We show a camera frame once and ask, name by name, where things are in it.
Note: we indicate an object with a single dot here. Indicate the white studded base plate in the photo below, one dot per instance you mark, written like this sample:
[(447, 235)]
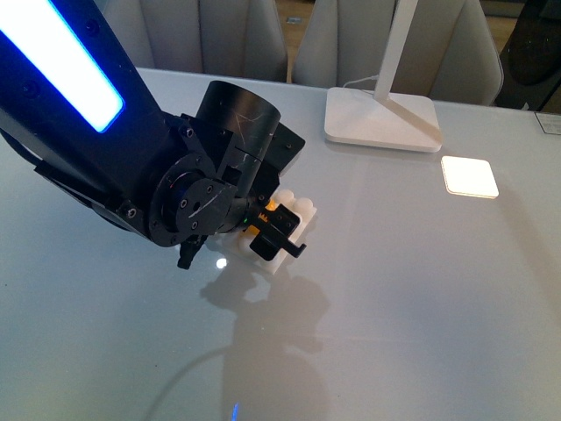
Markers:
[(238, 243)]

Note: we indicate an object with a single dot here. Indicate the black round-door appliance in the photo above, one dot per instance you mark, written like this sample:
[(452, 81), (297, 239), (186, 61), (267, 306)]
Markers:
[(531, 58)]

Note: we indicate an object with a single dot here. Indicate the right beige upholstered chair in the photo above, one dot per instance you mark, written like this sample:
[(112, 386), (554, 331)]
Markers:
[(449, 54)]

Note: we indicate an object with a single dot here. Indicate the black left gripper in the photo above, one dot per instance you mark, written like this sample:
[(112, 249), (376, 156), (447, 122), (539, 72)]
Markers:
[(277, 223)]

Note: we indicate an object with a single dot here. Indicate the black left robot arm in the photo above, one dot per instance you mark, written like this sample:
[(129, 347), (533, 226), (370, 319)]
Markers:
[(73, 105)]

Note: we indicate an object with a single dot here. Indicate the beige upholstered chair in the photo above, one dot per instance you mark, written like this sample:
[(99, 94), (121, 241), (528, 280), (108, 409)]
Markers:
[(449, 54), (240, 39)]

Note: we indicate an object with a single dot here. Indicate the left beige upholstered chair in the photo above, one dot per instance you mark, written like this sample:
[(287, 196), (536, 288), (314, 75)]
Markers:
[(240, 39)]

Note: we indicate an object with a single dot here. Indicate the label sticker on table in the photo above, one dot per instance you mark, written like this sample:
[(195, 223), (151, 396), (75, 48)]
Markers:
[(549, 122)]

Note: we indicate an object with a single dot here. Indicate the yellow two-stud toy block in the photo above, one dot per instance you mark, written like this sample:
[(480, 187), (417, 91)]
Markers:
[(260, 216)]

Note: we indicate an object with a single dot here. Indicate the white desk lamp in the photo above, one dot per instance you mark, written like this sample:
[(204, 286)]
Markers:
[(381, 118)]

